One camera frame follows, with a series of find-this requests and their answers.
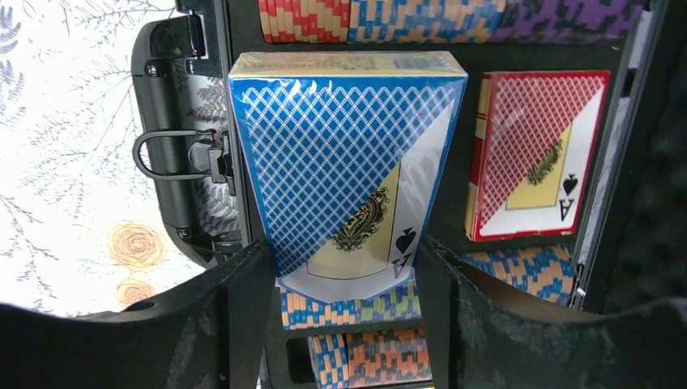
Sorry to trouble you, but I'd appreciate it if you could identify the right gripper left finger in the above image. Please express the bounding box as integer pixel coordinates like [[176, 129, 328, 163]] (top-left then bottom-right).
[[1, 239, 275, 388]]

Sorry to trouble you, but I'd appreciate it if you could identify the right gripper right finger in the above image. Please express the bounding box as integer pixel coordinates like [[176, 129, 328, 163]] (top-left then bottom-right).
[[416, 238, 686, 388]]

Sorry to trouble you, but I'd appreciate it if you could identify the black poker chip case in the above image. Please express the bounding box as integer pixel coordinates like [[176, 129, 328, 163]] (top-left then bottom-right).
[[124, 10, 686, 388]]

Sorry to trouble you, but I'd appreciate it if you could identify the blue playing card deck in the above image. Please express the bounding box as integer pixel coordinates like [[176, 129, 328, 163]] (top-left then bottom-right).
[[228, 51, 467, 303]]

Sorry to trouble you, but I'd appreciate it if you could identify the blue tan poker chip row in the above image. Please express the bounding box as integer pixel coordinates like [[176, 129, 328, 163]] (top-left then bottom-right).
[[277, 245, 577, 331]]

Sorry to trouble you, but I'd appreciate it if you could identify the orange black poker chip row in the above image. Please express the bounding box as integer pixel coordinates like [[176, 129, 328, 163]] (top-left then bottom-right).
[[307, 327, 433, 388]]

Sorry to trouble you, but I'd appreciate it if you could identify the red playing card deck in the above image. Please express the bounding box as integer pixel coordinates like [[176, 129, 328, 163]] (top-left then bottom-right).
[[465, 70, 611, 242]]

